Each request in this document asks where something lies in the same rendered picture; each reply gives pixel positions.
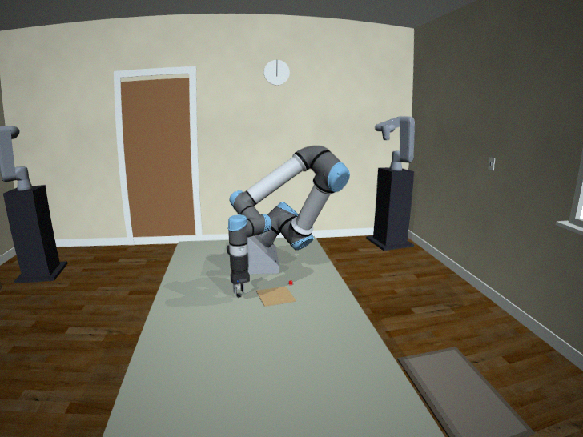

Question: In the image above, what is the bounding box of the tan mat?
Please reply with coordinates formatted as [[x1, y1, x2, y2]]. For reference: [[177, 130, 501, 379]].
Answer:
[[256, 286, 296, 307]]

